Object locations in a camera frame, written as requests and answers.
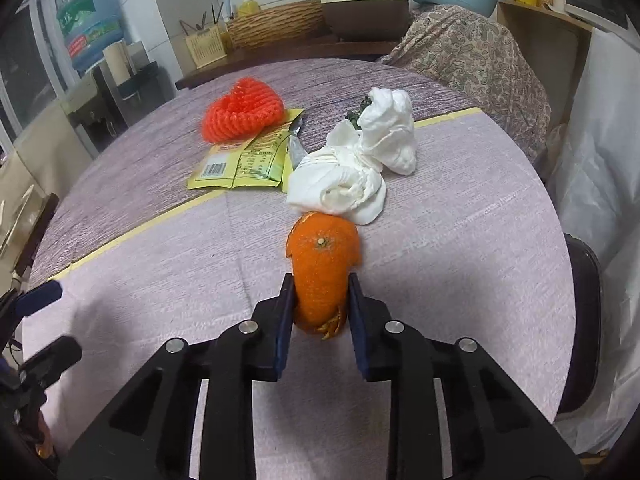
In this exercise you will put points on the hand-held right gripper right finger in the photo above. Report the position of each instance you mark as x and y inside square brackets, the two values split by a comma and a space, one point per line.
[360, 330]

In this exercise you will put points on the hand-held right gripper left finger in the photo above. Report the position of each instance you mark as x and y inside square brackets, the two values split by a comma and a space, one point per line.
[285, 325]

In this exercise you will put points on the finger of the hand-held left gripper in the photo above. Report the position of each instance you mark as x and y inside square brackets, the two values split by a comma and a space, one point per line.
[40, 295]
[47, 360]

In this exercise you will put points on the orange peel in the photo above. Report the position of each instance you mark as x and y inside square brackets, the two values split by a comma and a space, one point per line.
[320, 270]

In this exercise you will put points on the black trash bin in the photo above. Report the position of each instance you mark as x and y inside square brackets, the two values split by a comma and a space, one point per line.
[582, 320]

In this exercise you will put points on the white crumpled paper towel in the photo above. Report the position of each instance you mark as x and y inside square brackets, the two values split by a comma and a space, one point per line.
[345, 185]

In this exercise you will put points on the grey purple tablecloth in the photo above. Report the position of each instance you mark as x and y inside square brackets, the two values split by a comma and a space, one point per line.
[150, 170]

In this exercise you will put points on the yellow snack packet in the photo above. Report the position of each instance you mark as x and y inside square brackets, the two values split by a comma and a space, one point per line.
[250, 160]

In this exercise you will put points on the water dispenser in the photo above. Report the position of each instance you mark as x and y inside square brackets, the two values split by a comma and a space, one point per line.
[115, 105]

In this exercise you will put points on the dark green wrapper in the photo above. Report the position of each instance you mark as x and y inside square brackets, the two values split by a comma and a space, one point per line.
[356, 116]

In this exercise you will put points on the red foam fruit net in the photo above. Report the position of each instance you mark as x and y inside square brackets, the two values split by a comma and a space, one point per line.
[240, 110]

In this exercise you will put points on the window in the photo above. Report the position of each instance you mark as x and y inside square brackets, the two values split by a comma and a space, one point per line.
[25, 70]

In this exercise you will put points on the beige paper cup tube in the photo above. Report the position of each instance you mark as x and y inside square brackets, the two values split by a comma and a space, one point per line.
[119, 62]

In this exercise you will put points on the dark wooden counter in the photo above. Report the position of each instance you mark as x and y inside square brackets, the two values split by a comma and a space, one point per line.
[280, 55]

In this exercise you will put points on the blue water jug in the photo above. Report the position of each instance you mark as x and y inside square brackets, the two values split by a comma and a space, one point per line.
[90, 25]

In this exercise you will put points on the paisley patterned cloth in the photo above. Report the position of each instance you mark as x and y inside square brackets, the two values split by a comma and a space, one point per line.
[475, 70]

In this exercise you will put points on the beige chopstick holder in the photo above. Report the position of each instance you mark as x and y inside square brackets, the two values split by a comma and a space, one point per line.
[205, 47]

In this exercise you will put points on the white plastic sheet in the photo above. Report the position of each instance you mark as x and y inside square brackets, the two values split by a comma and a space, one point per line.
[610, 185]

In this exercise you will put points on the wicker basket basin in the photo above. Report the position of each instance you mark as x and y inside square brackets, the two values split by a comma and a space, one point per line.
[280, 25]

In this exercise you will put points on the brown cooker pot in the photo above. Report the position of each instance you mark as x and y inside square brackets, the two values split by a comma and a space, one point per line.
[365, 15]

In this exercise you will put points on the yellow soap bottle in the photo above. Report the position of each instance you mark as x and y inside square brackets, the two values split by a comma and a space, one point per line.
[248, 7]

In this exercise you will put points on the wooden cabinet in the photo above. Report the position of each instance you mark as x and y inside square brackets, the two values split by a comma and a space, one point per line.
[565, 60]

